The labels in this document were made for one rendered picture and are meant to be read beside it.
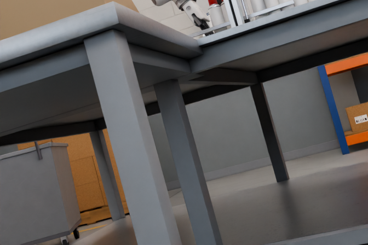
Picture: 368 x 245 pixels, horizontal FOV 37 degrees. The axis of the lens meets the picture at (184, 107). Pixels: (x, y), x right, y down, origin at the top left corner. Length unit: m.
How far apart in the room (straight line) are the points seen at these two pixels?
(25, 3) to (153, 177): 0.63
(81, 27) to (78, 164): 4.65
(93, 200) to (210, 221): 4.01
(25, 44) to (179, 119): 0.69
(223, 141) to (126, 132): 5.71
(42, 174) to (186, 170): 2.61
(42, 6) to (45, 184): 2.86
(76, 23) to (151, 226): 0.37
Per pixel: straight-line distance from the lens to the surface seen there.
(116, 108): 0.97
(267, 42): 1.55
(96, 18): 0.97
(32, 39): 1.02
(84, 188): 5.60
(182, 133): 1.60
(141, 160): 0.96
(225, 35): 1.54
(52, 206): 4.16
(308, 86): 6.53
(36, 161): 4.14
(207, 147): 6.70
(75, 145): 5.59
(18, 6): 1.42
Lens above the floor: 0.57
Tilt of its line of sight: 3 degrees up
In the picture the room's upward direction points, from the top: 15 degrees counter-clockwise
